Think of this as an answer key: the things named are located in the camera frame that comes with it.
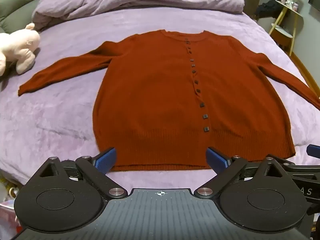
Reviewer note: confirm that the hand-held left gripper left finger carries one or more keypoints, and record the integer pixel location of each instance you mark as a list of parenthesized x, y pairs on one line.
[(108, 161)]

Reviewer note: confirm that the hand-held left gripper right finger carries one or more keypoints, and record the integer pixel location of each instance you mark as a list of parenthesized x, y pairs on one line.
[(215, 162)]

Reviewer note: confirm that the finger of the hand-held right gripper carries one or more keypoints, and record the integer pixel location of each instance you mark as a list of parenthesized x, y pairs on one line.
[(292, 162), (314, 151)]

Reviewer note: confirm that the rust red buttoned cardigan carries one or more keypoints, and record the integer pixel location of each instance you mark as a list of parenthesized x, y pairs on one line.
[(155, 97)]

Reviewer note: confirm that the pink plastic bin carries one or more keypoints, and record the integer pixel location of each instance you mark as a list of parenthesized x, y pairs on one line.
[(6, 212)]

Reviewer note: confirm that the yellow-legged side table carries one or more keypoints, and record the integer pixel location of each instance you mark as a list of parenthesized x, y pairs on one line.
[(283, 33)]

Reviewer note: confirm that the pink plush toy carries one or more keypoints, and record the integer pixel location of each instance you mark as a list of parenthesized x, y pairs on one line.
[(17, 47)]

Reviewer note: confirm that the dark cloth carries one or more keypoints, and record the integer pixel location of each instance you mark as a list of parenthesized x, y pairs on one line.
[(268, 8)]

